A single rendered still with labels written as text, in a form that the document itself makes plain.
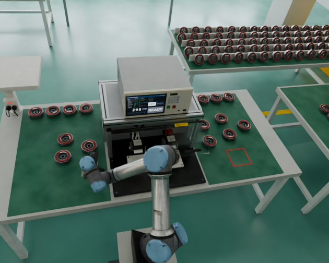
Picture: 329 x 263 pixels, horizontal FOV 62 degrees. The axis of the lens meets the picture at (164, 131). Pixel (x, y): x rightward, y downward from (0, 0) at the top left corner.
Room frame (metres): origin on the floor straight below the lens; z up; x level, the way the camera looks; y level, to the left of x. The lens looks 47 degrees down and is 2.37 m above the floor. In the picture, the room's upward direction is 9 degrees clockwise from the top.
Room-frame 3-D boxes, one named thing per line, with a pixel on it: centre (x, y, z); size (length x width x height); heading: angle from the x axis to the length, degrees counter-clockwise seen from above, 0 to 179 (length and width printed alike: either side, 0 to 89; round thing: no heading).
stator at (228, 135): (1.57, -0.53, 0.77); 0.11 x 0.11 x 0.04
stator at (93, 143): (1.23, 0.53, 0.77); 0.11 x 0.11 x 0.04
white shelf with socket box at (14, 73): (1.42, 1.08, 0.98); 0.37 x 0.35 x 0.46; 110
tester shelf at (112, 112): (1.48, 0.14, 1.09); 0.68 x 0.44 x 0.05; 110
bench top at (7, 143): (1.41, 0.12, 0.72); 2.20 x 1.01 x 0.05; 110
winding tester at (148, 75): (1.49, 0.13, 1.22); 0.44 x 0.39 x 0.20; 110
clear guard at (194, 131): (1.25, -0.14, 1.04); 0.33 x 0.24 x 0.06; 20
